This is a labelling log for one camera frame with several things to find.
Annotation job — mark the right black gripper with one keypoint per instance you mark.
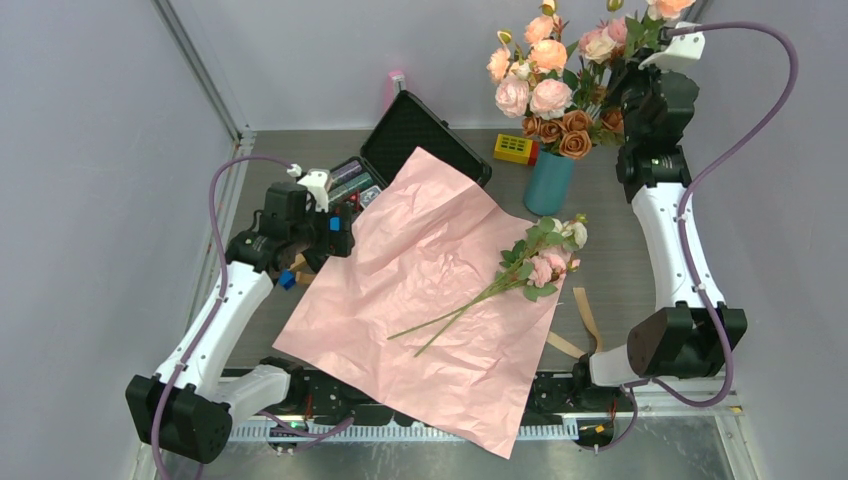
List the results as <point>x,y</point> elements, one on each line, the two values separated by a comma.
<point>637,73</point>

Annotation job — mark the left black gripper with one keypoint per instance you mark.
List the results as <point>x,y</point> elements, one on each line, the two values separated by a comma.
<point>334,243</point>

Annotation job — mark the peach rose stem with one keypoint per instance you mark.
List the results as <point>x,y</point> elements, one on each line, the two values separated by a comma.
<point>643,30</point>

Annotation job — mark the pink wrapping paper sheet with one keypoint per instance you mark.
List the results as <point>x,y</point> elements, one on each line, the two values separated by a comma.
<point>398,318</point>

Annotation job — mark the white rose stem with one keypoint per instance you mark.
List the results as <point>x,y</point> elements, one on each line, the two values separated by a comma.
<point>547,232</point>

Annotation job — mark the tan ribbon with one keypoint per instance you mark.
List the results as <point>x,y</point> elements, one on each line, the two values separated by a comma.
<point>589,323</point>

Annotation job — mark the pink rose stem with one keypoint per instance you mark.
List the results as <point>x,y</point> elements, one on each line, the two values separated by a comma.
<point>536,276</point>

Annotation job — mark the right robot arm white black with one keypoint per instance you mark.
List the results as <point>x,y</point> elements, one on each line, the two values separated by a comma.
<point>682,339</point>

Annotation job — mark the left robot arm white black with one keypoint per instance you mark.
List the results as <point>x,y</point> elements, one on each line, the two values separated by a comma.
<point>184,407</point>

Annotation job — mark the pink rose bouquet in vase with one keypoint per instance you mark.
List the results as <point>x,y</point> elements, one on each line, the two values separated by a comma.
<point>560,92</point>

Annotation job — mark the teal vase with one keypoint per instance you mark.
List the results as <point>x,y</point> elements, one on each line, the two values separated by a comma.
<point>547,189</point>

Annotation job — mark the wooden arch block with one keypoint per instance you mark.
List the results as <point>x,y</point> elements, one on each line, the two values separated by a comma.
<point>302,273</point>

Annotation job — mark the black open poker case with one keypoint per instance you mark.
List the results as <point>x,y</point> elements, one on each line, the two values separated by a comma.
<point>406,126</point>

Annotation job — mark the blue cube block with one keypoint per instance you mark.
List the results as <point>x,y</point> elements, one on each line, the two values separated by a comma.
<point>287,280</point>

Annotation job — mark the yellow perforated block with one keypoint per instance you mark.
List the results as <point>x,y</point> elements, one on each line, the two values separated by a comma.
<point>516,149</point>

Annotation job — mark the pink white bottle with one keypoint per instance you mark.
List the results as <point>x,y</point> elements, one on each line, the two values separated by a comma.
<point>396,84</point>

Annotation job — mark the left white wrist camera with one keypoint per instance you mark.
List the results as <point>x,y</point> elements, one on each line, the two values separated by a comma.
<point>316,181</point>

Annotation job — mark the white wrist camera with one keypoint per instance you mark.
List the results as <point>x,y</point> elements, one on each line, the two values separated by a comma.
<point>316,181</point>
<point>681,47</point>

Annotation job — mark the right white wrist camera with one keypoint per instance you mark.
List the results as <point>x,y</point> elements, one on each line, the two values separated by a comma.
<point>681,47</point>

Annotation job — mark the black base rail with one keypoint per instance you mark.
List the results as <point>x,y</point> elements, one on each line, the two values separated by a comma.
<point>317,396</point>

